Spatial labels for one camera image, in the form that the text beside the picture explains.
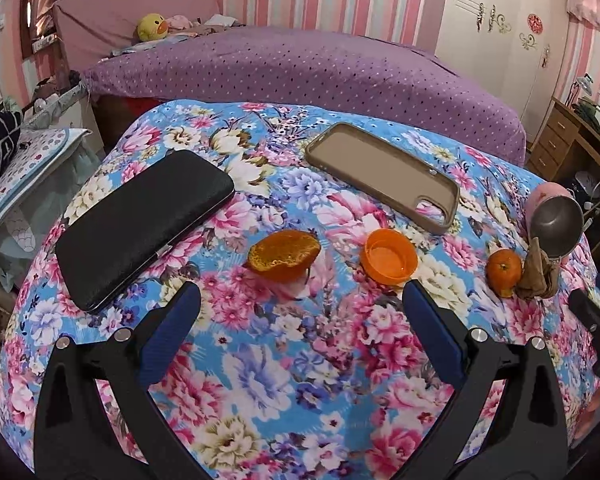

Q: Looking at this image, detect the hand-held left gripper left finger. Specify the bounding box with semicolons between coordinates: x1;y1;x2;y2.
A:
34;281;203;480

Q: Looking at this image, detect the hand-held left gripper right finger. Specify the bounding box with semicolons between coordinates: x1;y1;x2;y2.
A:
401;280;568;480

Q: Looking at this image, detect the orange peel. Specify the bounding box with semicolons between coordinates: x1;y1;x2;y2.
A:
245;230;322;283

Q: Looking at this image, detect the brown paper wrapper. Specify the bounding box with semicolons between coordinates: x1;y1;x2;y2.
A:
516;237;561;302

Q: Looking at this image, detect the pink metal cup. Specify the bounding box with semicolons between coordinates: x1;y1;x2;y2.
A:
525;183;585;259

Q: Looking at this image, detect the small orange plastic cup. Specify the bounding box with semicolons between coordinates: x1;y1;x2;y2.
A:
360;228;419;283

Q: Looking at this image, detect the tangerine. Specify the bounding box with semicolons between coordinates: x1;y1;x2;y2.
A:
486;248;523;298

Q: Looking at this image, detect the black wallet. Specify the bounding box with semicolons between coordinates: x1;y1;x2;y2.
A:
55;150;236;313

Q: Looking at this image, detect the floral cloth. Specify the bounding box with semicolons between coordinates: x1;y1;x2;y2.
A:
0;101;600;480

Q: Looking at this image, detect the wooden desk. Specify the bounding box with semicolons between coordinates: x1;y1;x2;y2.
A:
526;97;600;261

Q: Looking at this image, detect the brown phone case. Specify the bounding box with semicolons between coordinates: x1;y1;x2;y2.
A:
305;122;461;236

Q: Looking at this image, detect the desk lamp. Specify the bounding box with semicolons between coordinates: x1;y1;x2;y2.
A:
570;74;596;108

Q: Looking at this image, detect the cream wardrobe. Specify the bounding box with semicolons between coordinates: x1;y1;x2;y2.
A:
435;0;568;141

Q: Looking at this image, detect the purple dotted bedspread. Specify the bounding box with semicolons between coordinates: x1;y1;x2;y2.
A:
82;27;527;163

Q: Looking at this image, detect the yellow duck plush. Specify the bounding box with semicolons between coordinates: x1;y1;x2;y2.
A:
137;12;170;42

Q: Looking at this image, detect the pink headboard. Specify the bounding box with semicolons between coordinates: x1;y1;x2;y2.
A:
52;0;223;73

